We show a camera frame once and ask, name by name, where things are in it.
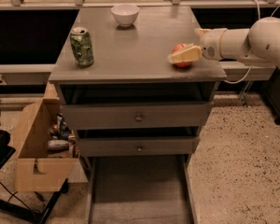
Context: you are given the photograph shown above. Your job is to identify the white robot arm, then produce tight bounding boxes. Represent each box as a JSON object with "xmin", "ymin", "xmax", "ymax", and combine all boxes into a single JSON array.
[{"xmin": 167, "ymin": 17, "xmax": 280, "ymax": 70}]

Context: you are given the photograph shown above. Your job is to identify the grey drawer cabinet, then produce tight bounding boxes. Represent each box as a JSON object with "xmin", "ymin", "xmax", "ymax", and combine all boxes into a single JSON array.
[{"xmin": 49, "ymin": 6, "xmax": 228, "ymax": 224}]

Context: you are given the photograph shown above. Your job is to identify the red apple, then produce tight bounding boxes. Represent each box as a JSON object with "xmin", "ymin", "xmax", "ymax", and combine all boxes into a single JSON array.
[{"xmin": 172, "ymin": 43, "xmax": 193, "ymax": 68}]

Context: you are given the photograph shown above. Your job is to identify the green soda can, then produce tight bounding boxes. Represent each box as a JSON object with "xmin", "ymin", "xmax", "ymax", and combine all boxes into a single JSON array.
[{"xmin": 70, "ymin": 26, "xmax": 94, "ymax": 68}]

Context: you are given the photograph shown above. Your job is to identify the grey middle drawer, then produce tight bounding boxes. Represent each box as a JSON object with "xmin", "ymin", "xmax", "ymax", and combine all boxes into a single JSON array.
[{"xmin": 77, "ymin": 136, "xmax": 200, "ymax": 157}]

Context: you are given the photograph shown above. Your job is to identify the white ceramic bowl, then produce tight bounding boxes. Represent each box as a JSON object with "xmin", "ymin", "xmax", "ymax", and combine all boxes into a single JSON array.
[{"xmin": 111, "ymin": 4, "xmax": 140, "ymax": 27}]

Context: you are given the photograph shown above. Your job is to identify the black stand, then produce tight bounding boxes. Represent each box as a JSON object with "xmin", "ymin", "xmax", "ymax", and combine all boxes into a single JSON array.
[{"xmin": 0, "ymin": 130, "xmax": 68, "ymax": 224}]

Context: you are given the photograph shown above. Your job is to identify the grey open bottom drawer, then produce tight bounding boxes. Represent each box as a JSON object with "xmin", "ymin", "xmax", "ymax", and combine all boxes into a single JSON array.
[{"xmin": 86, "ymin": 155, "xmax": 198, "ymax": 224}]

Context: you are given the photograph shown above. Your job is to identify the cardboard box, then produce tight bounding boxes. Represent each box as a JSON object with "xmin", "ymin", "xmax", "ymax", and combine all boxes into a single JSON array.
[{"xmin": 11, "ymin": 84, "xmax": 87, "ymax": 192}]

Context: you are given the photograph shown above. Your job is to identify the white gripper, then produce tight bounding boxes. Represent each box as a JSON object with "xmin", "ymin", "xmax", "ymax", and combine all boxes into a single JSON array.
[{"xmin": 167, "ymin": 28, "xmax": 227, "ymax": 63}]

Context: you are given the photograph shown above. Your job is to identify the items inside cardboard box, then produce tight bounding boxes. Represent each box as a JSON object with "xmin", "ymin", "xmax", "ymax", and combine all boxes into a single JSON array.
[{"xmin": 47, "ymin": 113, "xmax": 78, "ymax": 158}]

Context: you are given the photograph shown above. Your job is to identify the grey top drawer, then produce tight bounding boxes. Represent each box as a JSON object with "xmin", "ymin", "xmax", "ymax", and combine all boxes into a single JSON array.
[{"xmin": 61, "ymin": 102, "xmax": 212, "ymax": 130}]

